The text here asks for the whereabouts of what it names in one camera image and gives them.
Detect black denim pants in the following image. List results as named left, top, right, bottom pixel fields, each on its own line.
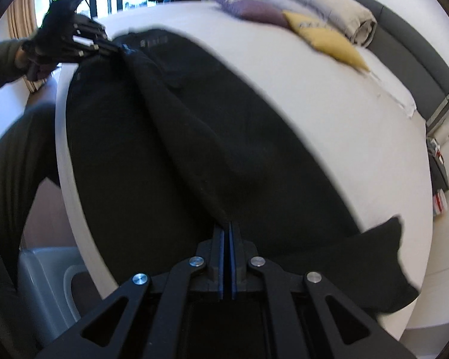
left=66, top=29, right=418, bottom=314

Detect person left forearm grey sleeve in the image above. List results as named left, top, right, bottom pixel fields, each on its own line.
left=0, top=39, right=30, bottom=88

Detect person left hand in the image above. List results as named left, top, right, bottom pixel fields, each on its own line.
left=14, top=46, right=58, bottom=82

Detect beige curtain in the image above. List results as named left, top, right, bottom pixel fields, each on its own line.
left=5, top=0, right=48, bottom=92

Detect person dark trouser leg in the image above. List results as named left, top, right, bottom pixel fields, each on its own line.
left=0, top=103, right=59, bottom=358

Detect purple patterned cushion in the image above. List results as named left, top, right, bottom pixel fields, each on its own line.
left=213, top=0, right=289, bottom=29

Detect white mattress bed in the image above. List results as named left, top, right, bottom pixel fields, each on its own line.
left=55, top=0, right=435, bottom=341

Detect white red bucket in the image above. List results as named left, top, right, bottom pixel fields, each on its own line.
left=432, top=189, right=448, bottom=216

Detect dark grey nightstand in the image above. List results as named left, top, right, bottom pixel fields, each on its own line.
left=426, top=138, right=449, bottom=195

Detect folded white grey duvet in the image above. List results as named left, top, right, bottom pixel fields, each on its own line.
left=263, top=0, right=377, bottom=47

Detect white pillow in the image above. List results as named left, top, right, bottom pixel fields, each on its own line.
left=361, top=49, right=417, bottom=118

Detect yellow patterned cushion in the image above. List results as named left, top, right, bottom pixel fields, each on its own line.
left=283, top=10, right=371, bottom=72

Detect dark grey headboard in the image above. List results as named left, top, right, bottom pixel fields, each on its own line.
left=354, top=0, right=449, bottom=135

